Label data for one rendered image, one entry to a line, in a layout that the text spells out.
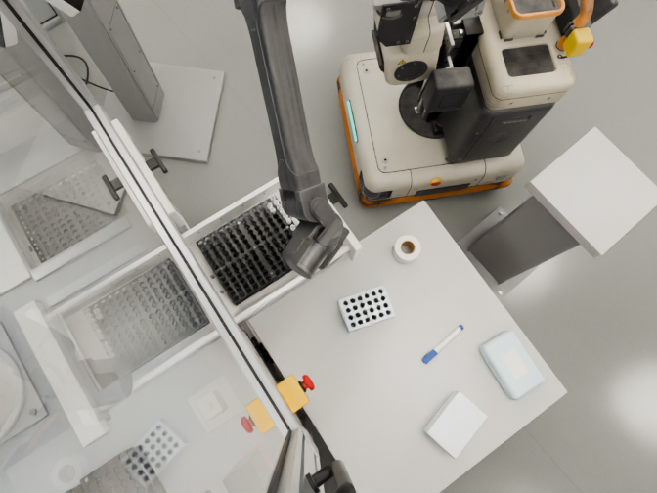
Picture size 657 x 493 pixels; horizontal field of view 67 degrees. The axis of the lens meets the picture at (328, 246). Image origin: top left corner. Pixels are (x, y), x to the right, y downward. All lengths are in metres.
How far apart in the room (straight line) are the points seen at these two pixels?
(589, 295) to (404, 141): 1.04
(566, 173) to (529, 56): 0.36
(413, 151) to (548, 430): 1.23
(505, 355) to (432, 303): 0.22
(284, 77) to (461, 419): 0.88
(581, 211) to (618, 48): 1.55
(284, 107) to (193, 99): 1.58
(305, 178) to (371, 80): 1.31
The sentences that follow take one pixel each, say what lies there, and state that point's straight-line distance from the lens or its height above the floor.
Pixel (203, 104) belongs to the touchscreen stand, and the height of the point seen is 0.03.
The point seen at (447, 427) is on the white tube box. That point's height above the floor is 0.81.
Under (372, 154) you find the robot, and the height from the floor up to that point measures 0.28.
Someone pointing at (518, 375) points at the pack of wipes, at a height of 0.81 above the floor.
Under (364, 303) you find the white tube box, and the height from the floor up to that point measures 0.80.
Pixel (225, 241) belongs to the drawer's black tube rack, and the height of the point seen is 0.87.
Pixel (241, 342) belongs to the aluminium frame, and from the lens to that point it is 1.07.
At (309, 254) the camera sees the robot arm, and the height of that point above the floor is 1.18.
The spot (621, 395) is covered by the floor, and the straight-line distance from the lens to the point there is 2.41.
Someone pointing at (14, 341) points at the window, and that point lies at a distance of 0.22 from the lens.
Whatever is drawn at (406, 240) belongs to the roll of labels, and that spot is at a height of 0.80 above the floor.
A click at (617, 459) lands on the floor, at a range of 2.41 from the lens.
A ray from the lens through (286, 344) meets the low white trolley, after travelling 1.29.
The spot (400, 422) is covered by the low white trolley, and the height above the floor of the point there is 0.76.
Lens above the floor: 2.05
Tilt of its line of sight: 75 degrees down
